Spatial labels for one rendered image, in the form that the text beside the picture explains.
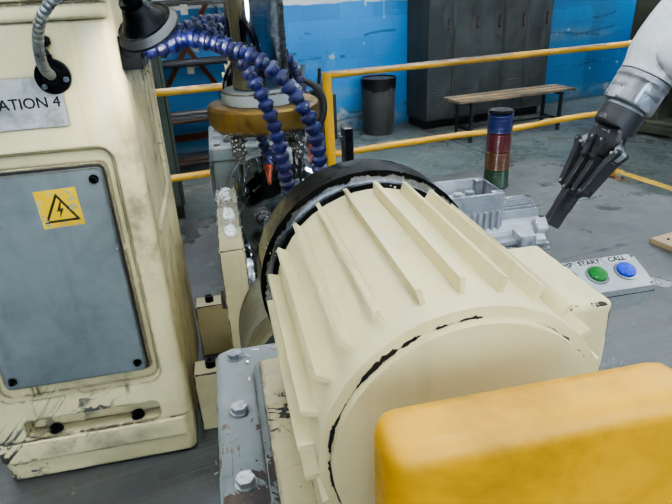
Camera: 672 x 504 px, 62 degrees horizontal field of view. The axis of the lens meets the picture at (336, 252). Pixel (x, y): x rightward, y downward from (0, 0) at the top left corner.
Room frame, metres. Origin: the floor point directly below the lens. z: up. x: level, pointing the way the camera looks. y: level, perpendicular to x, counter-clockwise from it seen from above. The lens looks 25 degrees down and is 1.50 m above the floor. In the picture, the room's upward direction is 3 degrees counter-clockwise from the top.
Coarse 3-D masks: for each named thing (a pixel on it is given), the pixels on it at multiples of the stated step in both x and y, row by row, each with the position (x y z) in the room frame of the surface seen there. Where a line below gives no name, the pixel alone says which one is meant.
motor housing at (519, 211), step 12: (504, 204) 1.01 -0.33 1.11; (516, 204) 1.00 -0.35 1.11; (528, 204) 1.01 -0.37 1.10; (504, 216) 0.98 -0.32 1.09; (516, 216) 0.98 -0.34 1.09; (528, 216) 0.99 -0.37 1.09; (504, 228) 0.96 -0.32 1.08; (516, 228) 0.96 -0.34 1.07; (528, 228) 0.96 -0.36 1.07; (504, 240) 0.93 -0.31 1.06; (516, 240) 0.93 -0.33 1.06; (540, 240) 0.95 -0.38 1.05
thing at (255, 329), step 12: (252, 288) 0.70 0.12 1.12; (252, 300) 0.67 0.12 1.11; (240, 312) 0.70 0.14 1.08; (252, 312) 0.64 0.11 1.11; (264, 312) 0.61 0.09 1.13; (240, 324) 0.68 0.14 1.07; (252, 324) 0.62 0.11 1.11; (264, 324) 0.59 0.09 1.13; (240, 336) 0.66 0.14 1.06; (252, 336) 0.60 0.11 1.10; (264, 336) 0.57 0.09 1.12
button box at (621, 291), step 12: (564, 264) 0.80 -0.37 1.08; (576, 264) 0.80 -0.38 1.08; (588, 264) 0.80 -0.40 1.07; (600, 264) 0.80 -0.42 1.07; (612, 264) 0.80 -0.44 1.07; (636, 264) 0.80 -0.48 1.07; (588, 276) 0.77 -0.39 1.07; (612, 276) 0.78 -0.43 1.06; (624, 276) 0.78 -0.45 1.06; (636, 276) 0.78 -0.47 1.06; (648, 276) 0.78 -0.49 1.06; (600, 288) 0.76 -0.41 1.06; (612, 288) 0.76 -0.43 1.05; (624, 288) 0.76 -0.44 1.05; (636, 288) 0.76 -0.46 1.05; (648, 288) 0.76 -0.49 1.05; (612, 300) 0.76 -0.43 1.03; (624, 300) 0.77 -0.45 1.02; (636, 300) 0.77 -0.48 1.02
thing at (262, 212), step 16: (256, 160) 1.22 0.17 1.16; (304, 160) 1.23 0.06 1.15; (256, 176) 1.14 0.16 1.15; (272, 176) 1.14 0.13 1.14; (304, 176) 1.16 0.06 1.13; (240, 192) 1.13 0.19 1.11; (256, 192) 1.13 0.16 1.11; (272, 192) 1.14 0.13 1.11; (240, 208) 1.13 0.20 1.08; (256, 208) 1.13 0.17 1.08; (272, 208) 1.14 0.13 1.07; (256, 224) 1.13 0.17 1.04; (256, 240) 1.13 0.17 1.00; (256, 256) 1.13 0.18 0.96
